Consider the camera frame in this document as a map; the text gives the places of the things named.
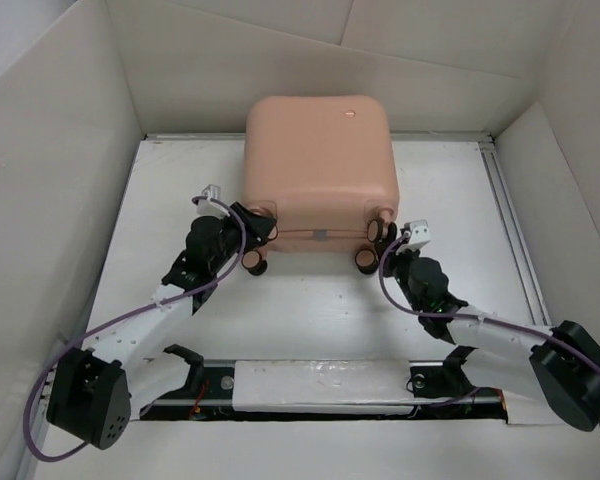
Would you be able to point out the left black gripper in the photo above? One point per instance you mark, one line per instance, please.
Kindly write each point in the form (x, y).
(257, 227)

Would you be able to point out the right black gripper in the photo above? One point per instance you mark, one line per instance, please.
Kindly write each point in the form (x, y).
(394, 256)

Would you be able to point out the pink hard-shell suitcase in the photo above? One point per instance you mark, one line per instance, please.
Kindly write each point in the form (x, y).
(324, 169)

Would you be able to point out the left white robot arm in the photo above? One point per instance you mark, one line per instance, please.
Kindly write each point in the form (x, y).
(98, 390)

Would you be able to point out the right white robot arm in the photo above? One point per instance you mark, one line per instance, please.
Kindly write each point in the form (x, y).
(557, 365)

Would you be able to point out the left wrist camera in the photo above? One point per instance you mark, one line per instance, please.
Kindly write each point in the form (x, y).
(209, 196)

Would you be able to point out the aluminium frame rail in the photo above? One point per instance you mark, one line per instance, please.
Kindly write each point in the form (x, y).
(522, 260)

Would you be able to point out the white padded base rail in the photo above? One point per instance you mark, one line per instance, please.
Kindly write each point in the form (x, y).
(334, 387)

